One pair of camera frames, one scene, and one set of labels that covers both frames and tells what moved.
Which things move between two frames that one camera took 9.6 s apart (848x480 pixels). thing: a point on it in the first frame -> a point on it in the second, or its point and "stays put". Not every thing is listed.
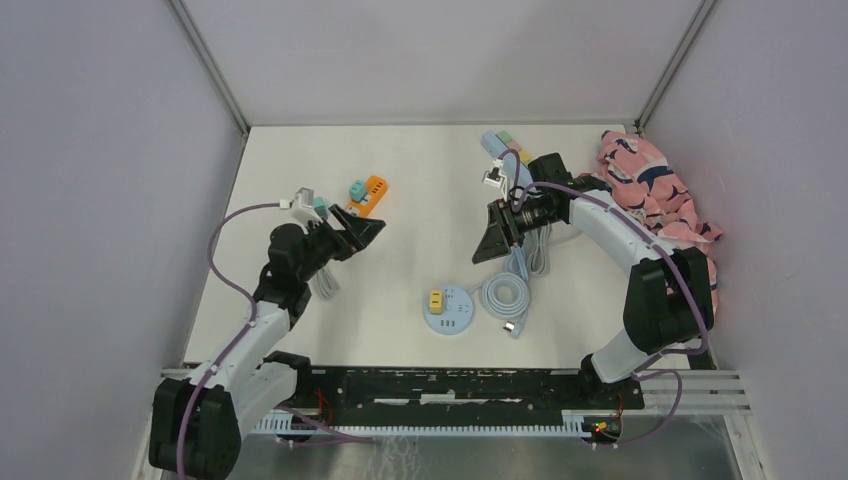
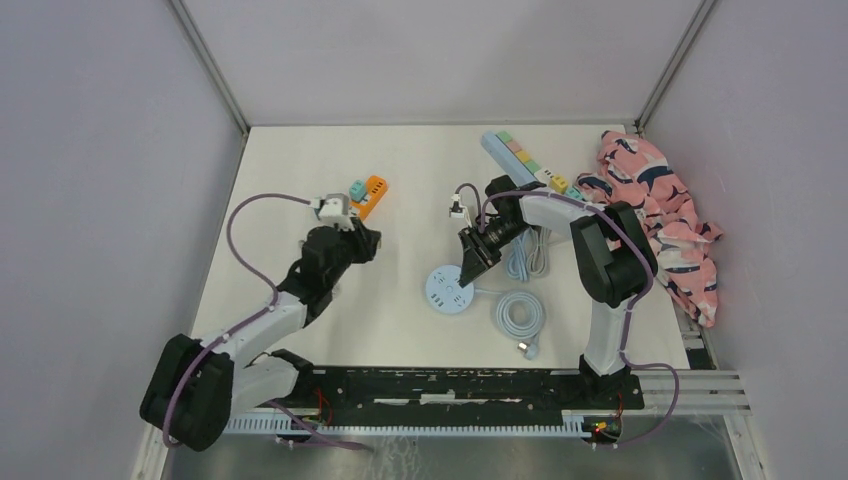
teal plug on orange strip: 358,191 stays put
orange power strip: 376,189 stays put
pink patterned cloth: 640,178 stays put
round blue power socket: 457,311 -> 444,292
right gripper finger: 496,240 -> 472,266
